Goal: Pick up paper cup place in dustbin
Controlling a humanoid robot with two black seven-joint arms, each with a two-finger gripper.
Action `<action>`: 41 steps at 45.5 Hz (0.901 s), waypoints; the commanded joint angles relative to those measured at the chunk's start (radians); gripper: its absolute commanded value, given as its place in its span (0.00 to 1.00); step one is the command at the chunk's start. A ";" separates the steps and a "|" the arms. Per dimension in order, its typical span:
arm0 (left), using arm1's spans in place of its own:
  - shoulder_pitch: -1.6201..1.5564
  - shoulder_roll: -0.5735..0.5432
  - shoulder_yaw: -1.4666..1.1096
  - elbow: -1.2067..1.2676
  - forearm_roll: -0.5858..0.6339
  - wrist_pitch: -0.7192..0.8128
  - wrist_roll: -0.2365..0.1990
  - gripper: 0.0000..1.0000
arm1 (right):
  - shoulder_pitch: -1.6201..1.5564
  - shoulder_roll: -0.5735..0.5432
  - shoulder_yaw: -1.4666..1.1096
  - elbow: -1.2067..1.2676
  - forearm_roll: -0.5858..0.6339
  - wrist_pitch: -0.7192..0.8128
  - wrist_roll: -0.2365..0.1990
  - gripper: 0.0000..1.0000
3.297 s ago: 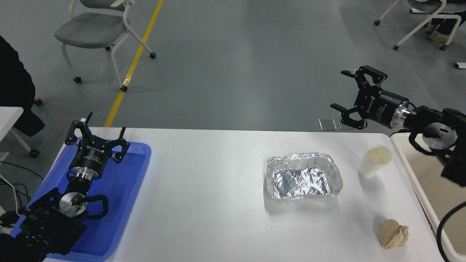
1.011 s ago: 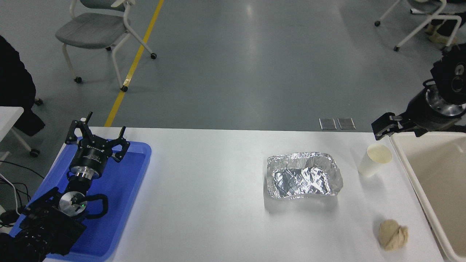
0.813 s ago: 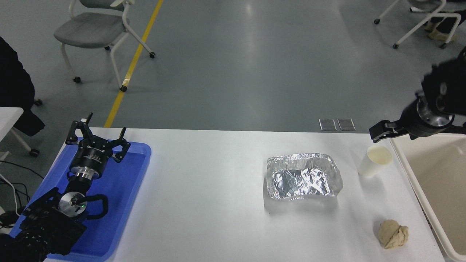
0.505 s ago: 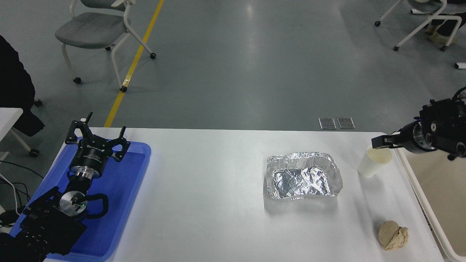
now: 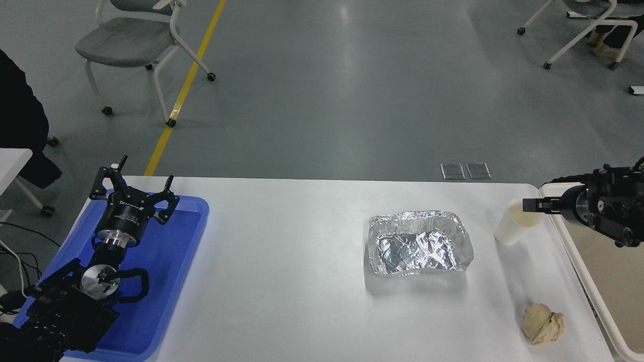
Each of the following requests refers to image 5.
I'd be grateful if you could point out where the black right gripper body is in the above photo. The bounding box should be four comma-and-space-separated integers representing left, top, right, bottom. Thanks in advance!
556, 185, 583, 225

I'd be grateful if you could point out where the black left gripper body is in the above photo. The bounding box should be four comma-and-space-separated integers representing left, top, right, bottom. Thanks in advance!
96, 190, 157, 241

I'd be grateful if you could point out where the white paper cup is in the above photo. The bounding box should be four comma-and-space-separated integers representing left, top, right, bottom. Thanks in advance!
494, 198, 543, 246

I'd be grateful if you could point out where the blue plastic tray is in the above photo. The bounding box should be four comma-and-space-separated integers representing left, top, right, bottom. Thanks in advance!
13, 190, 209, 361

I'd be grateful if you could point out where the large pale bin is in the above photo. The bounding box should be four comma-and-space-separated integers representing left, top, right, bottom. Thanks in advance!
538, 182, 644, 362

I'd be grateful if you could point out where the person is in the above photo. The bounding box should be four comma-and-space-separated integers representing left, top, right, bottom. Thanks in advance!
588, 0, 644, 61
0, 49, 63, 189

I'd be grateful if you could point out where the crumpled tan paper ball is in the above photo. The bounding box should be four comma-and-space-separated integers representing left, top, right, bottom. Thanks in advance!
522, 303, 565, 345

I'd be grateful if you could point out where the crumpled foil tray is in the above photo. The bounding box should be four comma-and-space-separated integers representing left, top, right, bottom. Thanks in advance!
367, 210, 474, 277

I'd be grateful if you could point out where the white-framed chair on casters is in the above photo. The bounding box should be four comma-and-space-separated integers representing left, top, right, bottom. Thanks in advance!
517, 0, 644, 70

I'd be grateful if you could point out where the black braided cable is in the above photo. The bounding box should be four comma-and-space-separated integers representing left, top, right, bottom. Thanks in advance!
546, 172, 600, 185

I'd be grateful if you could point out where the white cable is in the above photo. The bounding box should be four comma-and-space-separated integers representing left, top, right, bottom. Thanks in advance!
0, 239, 31, 297

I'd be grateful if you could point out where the grey chair with white frame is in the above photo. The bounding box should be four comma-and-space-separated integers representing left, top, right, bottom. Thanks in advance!
75, 0, 217, 128

